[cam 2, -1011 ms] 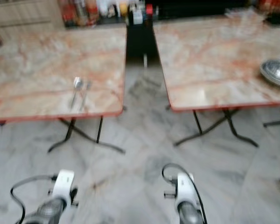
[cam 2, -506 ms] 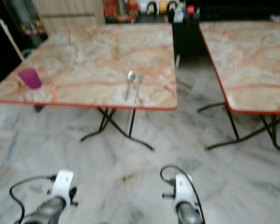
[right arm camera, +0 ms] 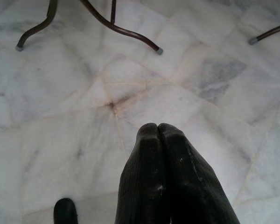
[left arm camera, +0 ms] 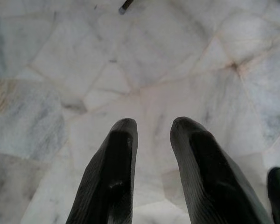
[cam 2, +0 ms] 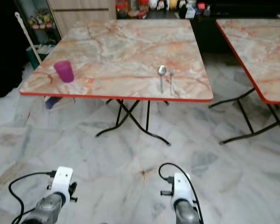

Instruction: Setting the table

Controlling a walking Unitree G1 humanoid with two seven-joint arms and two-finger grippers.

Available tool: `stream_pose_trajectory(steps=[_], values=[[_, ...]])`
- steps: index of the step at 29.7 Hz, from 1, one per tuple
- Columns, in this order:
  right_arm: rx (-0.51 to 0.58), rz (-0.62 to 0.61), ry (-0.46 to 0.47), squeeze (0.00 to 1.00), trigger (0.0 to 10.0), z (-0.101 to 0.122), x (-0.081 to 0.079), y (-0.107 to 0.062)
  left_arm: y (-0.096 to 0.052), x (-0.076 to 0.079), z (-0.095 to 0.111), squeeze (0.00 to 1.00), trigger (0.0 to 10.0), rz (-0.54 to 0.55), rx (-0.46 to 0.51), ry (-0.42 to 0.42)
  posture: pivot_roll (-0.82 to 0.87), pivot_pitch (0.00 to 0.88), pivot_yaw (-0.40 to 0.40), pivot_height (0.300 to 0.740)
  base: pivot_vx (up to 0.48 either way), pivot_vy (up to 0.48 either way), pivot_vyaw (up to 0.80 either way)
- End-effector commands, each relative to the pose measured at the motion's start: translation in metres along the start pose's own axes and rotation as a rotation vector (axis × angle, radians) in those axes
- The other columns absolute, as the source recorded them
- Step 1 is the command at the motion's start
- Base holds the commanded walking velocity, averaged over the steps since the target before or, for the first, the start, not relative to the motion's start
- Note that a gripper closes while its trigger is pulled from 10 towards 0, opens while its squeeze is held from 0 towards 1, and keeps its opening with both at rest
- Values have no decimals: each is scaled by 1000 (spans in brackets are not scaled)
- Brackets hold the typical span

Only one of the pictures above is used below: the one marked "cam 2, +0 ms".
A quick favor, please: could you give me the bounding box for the small blue plastic item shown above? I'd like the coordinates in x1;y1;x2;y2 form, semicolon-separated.
45;97;62;111

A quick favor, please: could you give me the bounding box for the silver metal fork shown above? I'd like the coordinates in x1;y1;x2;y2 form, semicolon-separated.
168;69;175;97

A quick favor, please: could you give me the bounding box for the silver metal spoon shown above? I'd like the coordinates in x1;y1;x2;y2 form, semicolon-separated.
158;65;168;94

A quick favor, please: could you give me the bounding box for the purple plastic cup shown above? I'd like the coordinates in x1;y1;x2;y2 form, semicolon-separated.
54;60;75;84

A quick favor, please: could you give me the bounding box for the large marble pattern folding table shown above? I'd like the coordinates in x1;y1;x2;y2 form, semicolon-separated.
19;19;214;147

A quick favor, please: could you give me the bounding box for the glass display cabinet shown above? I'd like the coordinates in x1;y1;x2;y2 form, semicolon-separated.
13;0;62;61

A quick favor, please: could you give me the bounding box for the light wood sideboard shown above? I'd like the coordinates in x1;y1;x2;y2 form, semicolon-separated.
49;0;117;39

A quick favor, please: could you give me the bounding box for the small white box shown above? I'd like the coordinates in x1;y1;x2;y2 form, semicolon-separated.
184;5;197;19

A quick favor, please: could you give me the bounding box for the tall red-lidded clear plastic jar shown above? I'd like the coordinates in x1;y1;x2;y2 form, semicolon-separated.
138;0;150;19

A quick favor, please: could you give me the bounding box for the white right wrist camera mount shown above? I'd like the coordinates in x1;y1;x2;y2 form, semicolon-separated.
170;172;192;209

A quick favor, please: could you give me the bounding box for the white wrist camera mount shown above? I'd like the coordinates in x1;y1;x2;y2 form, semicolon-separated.
49;166;75;206
170;172;192;209

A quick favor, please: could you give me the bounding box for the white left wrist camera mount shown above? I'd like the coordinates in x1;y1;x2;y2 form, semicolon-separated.
49;166;75;206

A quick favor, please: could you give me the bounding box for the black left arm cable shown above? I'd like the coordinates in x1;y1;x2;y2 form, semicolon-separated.
8;171;59;224

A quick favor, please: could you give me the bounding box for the cream long stick handle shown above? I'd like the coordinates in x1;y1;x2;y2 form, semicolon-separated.
14;12;42;64

